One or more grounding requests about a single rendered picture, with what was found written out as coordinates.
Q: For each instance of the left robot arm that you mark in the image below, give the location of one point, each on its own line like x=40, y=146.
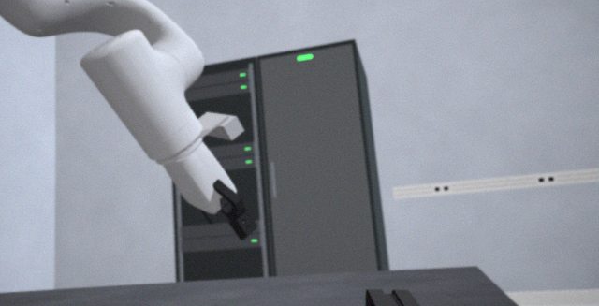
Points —
x=142, y=74

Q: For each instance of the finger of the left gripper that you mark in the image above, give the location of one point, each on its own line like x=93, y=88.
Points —
x=213, y=218
x=240, y=219

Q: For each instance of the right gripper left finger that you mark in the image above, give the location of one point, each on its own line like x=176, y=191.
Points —
x=376, y=297

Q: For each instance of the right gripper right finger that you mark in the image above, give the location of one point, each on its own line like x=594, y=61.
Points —
x=403, y=298

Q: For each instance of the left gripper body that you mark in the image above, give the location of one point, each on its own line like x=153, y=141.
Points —
x=194, y=171

